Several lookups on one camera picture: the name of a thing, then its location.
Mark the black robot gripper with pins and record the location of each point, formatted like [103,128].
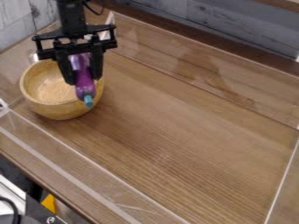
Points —
[55,45]

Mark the purple toy eggplant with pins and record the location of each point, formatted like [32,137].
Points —
[84,83]

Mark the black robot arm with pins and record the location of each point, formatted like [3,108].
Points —
[72,17]

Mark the brown wooden bowl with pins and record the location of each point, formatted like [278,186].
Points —
[48,95]

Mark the clear acrylic table barrier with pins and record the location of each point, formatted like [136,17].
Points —
[190,144]

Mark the yellow label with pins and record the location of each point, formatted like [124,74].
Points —
[48,202]

